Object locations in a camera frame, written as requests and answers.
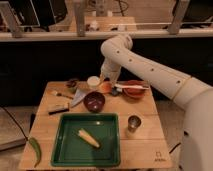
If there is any small paint brush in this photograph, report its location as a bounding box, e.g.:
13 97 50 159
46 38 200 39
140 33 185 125
51 90 73 99

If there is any red orange apple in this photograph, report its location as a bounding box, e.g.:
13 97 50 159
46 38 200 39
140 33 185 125
99 81 112 94

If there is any white cup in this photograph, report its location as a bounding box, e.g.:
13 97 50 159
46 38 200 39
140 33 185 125
87 76 100 90

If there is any dark purple bowl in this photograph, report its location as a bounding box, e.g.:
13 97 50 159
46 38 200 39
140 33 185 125
83 92 105 113

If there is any yellow corn cob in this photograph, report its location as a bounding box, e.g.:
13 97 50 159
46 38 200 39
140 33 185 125
78 129 100 148

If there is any white spatula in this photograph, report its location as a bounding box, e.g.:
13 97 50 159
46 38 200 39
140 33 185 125
114 84 149 90

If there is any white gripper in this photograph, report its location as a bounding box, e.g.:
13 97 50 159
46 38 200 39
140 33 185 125
100 64 120 85

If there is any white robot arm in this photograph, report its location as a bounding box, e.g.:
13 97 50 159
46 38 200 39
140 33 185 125
101 34 213 171

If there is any metal cup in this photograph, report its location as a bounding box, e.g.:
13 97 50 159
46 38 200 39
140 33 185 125
128 115 142 133

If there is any green chili pepper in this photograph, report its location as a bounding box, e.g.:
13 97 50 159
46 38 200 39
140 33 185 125
28 137 42 166

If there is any orange plate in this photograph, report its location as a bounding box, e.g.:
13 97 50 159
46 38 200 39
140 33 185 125
123 80 145 99

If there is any black cable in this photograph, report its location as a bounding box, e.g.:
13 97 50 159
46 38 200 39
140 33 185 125
0 105 30 141

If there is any green plastic tray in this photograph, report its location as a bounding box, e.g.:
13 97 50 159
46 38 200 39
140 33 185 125
51 114 120 167

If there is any grey cloth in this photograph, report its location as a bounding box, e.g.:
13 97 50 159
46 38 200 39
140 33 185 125
71 88 87 107

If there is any dark small bowl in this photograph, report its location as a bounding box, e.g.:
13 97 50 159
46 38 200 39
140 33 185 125
66 78 79 93

